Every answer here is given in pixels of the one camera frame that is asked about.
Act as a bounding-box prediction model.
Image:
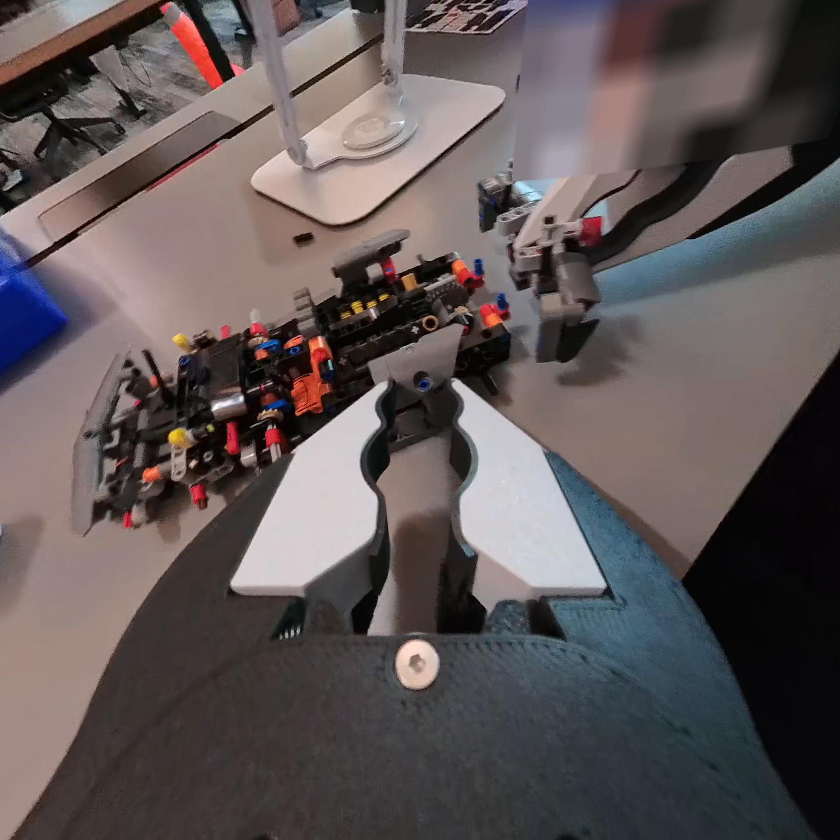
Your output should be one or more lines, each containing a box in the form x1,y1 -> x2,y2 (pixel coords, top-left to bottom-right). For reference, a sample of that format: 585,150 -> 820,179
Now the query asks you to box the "multicoloured lego car chassis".
71,230 -> 514,536

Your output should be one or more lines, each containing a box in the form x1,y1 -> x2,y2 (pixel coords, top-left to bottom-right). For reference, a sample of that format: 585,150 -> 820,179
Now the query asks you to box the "white monitor stand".
243,0 -> 507,228

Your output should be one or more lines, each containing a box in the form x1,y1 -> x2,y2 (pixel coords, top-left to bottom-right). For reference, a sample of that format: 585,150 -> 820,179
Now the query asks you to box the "wooden table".
0,0 -> 168,88

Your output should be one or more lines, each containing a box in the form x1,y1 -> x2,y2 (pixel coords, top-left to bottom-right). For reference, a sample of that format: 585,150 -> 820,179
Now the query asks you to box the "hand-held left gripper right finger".
438,379 -> 609,632

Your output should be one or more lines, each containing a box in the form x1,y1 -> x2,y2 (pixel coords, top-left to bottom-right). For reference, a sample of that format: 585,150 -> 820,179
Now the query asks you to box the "black office chair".
0,69 -> 127,166

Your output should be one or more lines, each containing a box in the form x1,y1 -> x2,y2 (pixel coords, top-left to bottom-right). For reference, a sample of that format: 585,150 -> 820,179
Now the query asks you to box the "blue plastic bin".
0,228 -> 68,376

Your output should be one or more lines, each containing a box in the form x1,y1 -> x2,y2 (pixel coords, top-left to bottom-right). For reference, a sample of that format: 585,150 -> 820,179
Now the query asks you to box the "orange traffic cone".
161,0 -> 245,90

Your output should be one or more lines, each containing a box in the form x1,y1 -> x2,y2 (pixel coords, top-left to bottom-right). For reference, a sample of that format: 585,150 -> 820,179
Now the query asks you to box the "grey desk cable cover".
38,110 -> 240,242

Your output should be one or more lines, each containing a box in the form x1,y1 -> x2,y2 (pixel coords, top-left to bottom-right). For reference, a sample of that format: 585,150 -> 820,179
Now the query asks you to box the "small grey lego subassembly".
478,169 -> 603,364

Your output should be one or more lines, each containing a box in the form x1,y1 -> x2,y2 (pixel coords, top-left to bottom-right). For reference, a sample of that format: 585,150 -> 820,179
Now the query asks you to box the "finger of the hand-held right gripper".
521,167 -> 657,229
584,147 -> 840,271

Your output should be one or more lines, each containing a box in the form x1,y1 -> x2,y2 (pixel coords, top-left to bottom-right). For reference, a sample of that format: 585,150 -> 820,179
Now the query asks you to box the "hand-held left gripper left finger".
230,382 -> 397,635

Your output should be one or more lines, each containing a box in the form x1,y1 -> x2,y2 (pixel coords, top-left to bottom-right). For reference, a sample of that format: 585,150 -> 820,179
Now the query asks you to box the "person's dark clothing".
682,373 -> 840,840

